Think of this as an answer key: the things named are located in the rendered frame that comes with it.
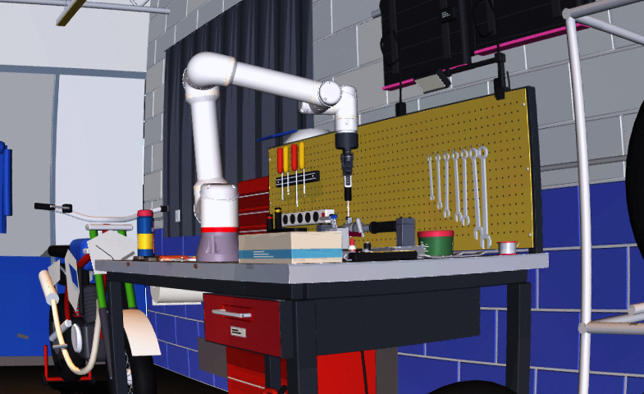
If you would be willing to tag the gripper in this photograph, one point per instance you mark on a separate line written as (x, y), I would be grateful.
(347, 142)

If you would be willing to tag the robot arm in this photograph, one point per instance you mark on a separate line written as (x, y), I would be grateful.
(207, 141)

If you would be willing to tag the silver clutch lever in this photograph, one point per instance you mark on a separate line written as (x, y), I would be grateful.
(352, 225)

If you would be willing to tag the dark grey clamp block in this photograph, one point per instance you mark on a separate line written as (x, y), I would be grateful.
(406, 231)

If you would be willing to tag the black tray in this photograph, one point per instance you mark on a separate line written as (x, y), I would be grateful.
(384, 255)

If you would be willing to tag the black tool rack bar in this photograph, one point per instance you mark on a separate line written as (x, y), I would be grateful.
(311, 177)

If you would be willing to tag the yellow pegboard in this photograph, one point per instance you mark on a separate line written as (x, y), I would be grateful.
(397, 179)

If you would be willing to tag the small white red capped bottle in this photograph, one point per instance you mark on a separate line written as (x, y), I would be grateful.
(352, 246)

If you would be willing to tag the white dome lamp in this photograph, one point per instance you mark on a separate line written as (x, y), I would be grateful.
(311, 136)

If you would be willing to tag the beige box with blue stripe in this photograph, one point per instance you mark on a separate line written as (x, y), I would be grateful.
(289, 247)

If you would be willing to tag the silver wrench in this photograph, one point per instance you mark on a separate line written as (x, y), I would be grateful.
(439, 182)
(475, 190)
(484, 196)
(446, 185)
(431, 176)

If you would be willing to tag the small black bottle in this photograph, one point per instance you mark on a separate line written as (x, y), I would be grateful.
(270, 224)

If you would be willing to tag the black workbench with grey top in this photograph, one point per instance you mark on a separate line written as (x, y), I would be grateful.
(321, 274)

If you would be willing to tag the red tool chest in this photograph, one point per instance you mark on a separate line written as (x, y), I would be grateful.
(252, 206)

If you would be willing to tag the green tub with red lid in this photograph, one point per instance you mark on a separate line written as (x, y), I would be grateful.
(436, 245)

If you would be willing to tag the red drawer cabinet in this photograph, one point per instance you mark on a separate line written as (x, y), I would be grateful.
(243, 326)

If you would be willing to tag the black overhead panel pink edge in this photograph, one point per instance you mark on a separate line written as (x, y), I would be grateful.
(430, 38)

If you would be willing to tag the black curtain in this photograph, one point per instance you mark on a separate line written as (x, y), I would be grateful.
(256, 38)

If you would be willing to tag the orange flat tool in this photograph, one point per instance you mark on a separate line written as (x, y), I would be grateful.
(176, 258)

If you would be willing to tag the white paper roll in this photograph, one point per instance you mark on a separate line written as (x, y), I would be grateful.
(175, 296)

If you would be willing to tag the blue yellow red can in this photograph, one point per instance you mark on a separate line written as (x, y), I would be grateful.
(145, 234)

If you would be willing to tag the white tube rack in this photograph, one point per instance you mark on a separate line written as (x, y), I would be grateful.
(576, 136)

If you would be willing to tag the motorcycle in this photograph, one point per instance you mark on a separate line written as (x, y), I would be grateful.
(82, 326)

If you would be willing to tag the grey ceiling pipe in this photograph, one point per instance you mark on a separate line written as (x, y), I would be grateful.
(109, 5)

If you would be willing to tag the grey socket rail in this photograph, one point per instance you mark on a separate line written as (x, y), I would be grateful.
(302, 218)

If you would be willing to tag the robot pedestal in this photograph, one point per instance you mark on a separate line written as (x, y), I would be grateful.
(217, 248)

